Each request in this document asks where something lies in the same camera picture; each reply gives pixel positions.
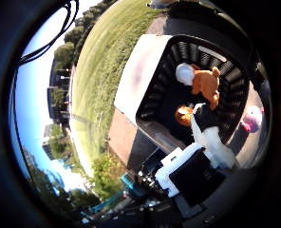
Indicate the orange and white plush toy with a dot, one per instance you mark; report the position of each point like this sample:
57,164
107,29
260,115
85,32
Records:
183,115

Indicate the brown teddy bear toy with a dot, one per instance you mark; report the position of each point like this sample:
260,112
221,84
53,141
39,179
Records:
207,84

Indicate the black and blue cart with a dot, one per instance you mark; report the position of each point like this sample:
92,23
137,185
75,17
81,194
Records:
129,186

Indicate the pink plush toy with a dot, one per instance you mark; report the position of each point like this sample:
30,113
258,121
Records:
252,118

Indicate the black slatted plastic basket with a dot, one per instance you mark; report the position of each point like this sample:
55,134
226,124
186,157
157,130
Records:
165,95

